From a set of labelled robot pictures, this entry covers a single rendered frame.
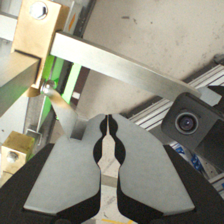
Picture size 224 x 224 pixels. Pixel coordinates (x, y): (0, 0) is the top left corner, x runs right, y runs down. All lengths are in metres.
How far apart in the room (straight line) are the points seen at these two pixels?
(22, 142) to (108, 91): 0.89
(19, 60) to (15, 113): 0.41
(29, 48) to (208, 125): 0.22
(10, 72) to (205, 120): 0.19
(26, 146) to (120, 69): 0.22
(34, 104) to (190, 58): 1.01
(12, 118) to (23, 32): 0.43
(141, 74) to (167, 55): 0.93
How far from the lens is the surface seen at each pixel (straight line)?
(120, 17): 1.10
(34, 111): 0.49
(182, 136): 0.18
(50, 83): 0.27
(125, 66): 0.24
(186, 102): 0.17
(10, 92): 0.18
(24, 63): 0.22
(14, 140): 0.37
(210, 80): 1.08
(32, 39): 0.24
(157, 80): 0.26
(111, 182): 0.40
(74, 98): 0.44
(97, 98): 1.21
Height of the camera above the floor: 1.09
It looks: 60 degrees down
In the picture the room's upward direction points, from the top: 178 degrees clockwise
